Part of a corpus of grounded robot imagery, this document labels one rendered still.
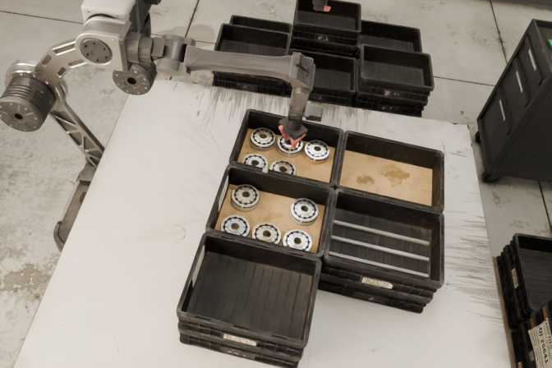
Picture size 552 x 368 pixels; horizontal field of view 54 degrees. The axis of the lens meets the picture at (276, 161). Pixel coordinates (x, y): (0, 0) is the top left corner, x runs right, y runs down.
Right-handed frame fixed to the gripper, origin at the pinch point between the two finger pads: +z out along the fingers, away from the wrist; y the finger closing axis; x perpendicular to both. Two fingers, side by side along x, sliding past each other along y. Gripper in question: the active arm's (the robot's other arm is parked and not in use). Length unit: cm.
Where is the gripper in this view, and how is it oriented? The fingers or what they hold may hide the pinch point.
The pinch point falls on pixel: (290, 141)
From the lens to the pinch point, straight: 213.8
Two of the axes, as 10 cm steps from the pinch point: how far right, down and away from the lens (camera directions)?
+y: -6.4, -6.3, 4.4
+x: -7.6, 4.4, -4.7
